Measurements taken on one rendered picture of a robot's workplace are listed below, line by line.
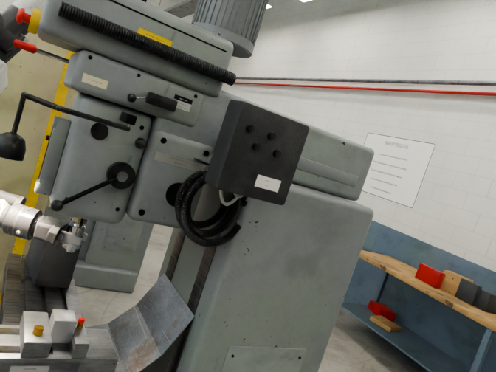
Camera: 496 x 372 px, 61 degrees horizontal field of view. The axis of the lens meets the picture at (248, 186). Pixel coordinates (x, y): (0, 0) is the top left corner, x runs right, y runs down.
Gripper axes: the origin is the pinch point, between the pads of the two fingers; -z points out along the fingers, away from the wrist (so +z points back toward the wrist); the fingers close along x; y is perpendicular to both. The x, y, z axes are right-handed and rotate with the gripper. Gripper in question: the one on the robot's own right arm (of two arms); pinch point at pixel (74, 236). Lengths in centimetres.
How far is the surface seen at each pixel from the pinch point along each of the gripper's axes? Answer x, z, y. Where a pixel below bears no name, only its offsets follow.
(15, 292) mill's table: 18.1, 16.2, 29.6
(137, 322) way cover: 16.0, -24.5, 27.5
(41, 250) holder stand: 28.0, 15.0, 17.3
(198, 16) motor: 4, -14, -71
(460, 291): 238, -300, 23
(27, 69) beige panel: 151, 86, -41
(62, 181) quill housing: -11.6, 4.2, -16.7
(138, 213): -6.4, -15.7, -13.4
